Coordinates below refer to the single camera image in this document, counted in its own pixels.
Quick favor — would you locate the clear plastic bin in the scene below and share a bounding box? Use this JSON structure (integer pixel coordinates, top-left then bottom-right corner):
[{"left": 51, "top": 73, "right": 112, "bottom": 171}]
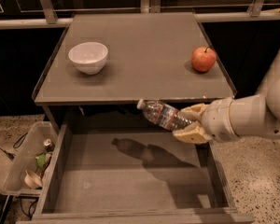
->
[{"left": 0, "top": 121, "right": 57, "bottom": 197}]

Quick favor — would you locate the red apple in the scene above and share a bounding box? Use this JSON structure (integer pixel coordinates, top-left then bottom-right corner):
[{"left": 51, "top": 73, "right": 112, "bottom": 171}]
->
[{"left": 190, "top": 47, "right": 217, "bottom": 73}]

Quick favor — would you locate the small beige cup in bin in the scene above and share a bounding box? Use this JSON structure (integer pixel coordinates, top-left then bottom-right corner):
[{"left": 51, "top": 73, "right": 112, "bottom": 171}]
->
[{"left": 24, "top": 170, "right": 43, "bottom": 189}]

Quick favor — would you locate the black cable on floor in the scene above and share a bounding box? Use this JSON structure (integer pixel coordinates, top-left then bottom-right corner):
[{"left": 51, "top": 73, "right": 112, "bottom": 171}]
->
[{"left": 0, "top": 132, "right": 29, "bottom": 161}]

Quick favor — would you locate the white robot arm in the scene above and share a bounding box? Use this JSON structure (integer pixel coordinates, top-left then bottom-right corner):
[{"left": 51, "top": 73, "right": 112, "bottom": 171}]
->
[{"left": 173, "top": 49, "right": 280, "bottom": 144}]

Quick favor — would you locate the white ceramic bowl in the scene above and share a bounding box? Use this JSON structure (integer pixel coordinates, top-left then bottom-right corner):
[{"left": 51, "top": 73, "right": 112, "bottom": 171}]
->
[{"left": 68, "top": 42, "right": 108, "bottom": 75}]

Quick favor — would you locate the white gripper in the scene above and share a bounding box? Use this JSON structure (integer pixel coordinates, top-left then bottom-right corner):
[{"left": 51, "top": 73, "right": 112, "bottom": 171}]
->
[{"left": 173, "top": 98, "right": 239, "bottom": 145}]

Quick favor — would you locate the metal can in bin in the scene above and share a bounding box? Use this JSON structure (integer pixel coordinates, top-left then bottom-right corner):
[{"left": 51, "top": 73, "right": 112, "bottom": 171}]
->
[{"left": 43, "top": 139, "right": 55, "bottom": 152}]

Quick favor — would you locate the metal railing frame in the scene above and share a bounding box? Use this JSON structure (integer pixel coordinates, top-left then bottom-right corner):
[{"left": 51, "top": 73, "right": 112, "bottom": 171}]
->
[{"left": 0, "top": 0, "right": 280, "bottom": 31}]

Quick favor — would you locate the grey cabinet with top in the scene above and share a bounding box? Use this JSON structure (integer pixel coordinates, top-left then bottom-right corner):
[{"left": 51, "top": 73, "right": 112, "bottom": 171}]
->
[{"left": 32, "top": 12, "right": 238, "bottom": 135}]

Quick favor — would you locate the clear plastic water bottle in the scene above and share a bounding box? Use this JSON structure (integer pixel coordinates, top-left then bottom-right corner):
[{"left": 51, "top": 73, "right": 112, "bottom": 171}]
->
[{"left": 137, "top": 99, "right": 192, "bottom": 131}]

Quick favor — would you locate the green item in bin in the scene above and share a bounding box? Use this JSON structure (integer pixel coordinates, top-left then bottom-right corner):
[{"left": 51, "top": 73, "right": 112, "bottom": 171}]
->
[{"left": 35, "top": 152, "right": 51, "bottom": 170}]

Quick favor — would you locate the open grey top drawer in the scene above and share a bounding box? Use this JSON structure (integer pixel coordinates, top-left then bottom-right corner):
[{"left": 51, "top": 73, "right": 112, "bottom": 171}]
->
[{"left": 18, "top": 108, "right": 254, "bottom": 224}]

